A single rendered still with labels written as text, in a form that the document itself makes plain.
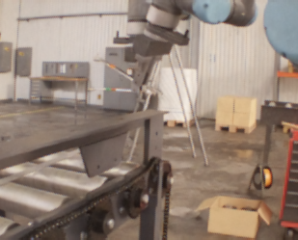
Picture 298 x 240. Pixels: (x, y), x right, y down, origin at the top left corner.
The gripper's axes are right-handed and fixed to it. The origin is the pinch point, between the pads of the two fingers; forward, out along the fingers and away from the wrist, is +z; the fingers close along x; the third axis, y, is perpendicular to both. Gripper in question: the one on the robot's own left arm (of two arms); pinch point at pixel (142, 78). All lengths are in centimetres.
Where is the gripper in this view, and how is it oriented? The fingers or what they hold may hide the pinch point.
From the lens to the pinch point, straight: 118.0
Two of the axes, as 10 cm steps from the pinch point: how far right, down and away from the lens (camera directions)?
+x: -5.7, 2.0, -8.0
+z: -3.1, 8.4, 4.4
